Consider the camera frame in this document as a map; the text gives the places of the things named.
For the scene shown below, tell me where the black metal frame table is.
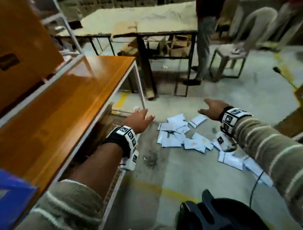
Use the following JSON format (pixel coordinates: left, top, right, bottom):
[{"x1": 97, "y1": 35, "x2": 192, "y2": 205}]
[{"x1": 56, "y1": 1, "x2": 198, "y2": 100}]

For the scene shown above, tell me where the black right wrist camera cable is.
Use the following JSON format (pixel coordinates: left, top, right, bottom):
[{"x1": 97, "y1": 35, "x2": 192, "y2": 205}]
[{"x1": 249, "y1": 171, "x2": 264, "y2": 209}]

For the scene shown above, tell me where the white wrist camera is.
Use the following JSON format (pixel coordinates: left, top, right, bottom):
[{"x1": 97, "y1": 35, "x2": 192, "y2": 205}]
[
  {"x1": 119, "y1": 149, "x2": 140, "y2": 172},
  {"x1": 215, "y1": 131, "x2": 238, "y2": 153}
]

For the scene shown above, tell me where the right wrist marker band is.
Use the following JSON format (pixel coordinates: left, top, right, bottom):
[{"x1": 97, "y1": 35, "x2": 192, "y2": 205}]
[{"x1": 217, "y1": 106, "x2": 253, "y2": 138}]

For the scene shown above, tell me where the large tan cardboard box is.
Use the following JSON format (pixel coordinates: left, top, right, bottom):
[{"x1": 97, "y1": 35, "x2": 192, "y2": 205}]
[{"x1": 293, "y1": 85, "x2": 303, "y2": 107}]

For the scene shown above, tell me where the beige plastic chair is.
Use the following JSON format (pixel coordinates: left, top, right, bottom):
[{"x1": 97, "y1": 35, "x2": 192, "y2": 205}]
[{"x1": 228, "y1": 6, "x2": 279, "y2": 51}]

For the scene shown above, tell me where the solid blue plastic crate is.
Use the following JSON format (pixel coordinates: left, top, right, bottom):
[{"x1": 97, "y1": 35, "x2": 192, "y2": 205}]
[{"x1": 0, "y1": 168, "x2": 38, "y2": 230}]

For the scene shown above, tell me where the person's left hand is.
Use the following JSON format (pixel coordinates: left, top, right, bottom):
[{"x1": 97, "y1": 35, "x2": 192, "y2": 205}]
[{"x1": 121, "y1": 109, "x2": 156, "y2": 135}]

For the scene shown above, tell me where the person's right hand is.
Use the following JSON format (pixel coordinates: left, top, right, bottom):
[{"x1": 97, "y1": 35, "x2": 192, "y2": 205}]
[{"x1": 198, "y1": 99, "x2": 229, "y2": 121}]

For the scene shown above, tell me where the orange-brown box with handle hole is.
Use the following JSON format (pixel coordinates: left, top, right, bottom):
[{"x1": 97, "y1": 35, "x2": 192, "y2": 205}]
[{"x1": 0, "y1": 0, "x2": 64, "y2": 112}]

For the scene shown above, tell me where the pile of white mailer packets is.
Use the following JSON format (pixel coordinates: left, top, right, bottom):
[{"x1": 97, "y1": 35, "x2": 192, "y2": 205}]
[{"x1": 157, "y1": 113, "x2": 274, "y2": 188}]

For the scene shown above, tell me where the brown cardboard tube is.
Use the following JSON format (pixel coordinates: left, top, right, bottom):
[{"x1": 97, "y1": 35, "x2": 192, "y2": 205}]
[{"x1": 137, "y1": 47, "x2": 157, "y2": 100}]

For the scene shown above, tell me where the black waist pack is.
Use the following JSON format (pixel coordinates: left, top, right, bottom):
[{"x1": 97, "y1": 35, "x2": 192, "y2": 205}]
[{"x1": 176, "y1": 189, "x2": 270, "y2": 230}]

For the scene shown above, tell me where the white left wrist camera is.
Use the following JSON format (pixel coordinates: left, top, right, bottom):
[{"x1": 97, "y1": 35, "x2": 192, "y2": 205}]
[{"x1": 119, "y1": 149, "x2": 140, "y2": 172}]

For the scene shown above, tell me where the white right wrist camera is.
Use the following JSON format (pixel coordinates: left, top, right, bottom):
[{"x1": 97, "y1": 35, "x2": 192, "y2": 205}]
[{"x1": 215, "y1": 131, "x2": 238, "y2": 153}]

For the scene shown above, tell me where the person's right forearm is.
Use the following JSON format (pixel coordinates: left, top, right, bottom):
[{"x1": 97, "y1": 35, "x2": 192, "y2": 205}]
[{"x1": 233, "y1": 116, "x2": 303, "y2": 226}]

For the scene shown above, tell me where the person's left forearm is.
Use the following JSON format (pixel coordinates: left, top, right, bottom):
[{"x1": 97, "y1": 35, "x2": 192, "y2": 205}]
[{"x1": 16, "y1": 143, "x2": 123, "y2": 230}]

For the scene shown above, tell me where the beige plastic stool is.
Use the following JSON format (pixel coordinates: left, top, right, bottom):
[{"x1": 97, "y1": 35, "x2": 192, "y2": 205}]
[{"x1": 209, "y1": 44, "x2": 248, "y2": 82}]

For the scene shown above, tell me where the small open cardboard box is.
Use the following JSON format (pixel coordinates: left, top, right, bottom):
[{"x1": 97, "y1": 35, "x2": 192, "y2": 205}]
[
  {"x1": 118, "y1": 38, "x2": 142, "y2": 57},
  {"x1": 165, "y1": 35, "x2": 192, "y2": 57}
]

